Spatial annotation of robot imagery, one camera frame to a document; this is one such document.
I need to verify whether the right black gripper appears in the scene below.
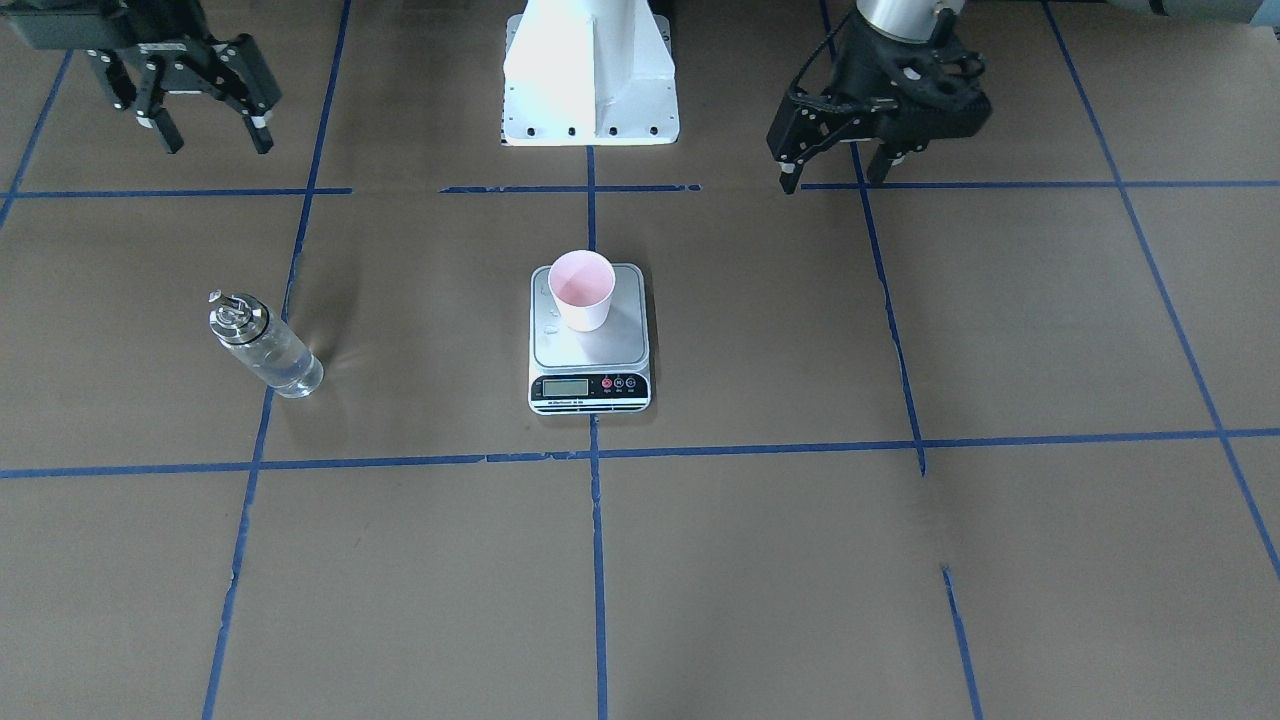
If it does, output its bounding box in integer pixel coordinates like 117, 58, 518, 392
84, 33, 283, 155

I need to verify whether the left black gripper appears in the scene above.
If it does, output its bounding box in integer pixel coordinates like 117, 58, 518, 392
765, 20, 993, 195

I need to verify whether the clear glass sauce bottle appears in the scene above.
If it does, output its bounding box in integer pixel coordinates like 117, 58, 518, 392
207, 290, 324, 398

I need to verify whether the pink paper cup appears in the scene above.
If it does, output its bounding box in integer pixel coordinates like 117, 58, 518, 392
547, 250, 616, 332

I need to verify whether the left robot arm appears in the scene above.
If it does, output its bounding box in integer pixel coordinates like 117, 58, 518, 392
765, 1, 993, 195

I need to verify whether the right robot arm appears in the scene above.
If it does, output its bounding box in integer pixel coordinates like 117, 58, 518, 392
3, 1, 282, 154

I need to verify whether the silver kitchen scale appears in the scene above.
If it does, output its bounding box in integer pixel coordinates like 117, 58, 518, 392
527, 263, 654, 416

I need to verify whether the black camera cable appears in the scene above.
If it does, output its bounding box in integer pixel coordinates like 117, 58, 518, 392
790, 10, 861, 111

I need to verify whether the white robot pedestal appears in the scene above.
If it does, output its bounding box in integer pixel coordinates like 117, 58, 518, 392
500, 1, 681, 147

